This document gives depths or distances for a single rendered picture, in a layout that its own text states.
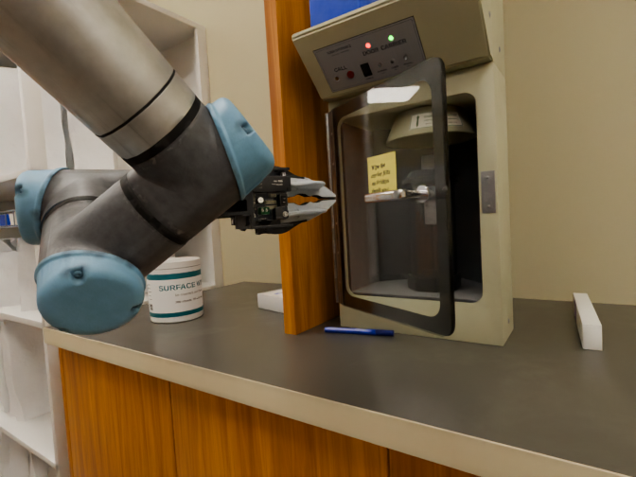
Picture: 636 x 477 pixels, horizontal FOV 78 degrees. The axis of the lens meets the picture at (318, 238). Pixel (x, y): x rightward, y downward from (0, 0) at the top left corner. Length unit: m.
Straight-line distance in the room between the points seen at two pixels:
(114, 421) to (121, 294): 0.74
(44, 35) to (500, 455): 0.50
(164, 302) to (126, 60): 0.79
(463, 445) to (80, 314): 0.38
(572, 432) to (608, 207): 0.71
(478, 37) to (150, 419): 0.91
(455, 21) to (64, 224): 0.59
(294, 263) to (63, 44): 0.60
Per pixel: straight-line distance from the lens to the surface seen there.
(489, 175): 0.72
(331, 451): 0.62
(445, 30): 0.72
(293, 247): 0.80
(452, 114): 0.81
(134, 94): 0.30
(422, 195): 0.60
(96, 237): 0.35
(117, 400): 1.03
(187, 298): 1.03
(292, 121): 0.84
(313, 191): 0.56
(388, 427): 0.52
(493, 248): 0.72
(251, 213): 0.45
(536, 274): 1.16
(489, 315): 0.74
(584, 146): 1.15
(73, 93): 0.31
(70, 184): 0.44
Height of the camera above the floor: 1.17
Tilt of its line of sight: 3 degrees down
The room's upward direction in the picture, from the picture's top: 3 degrees counter-clockwise
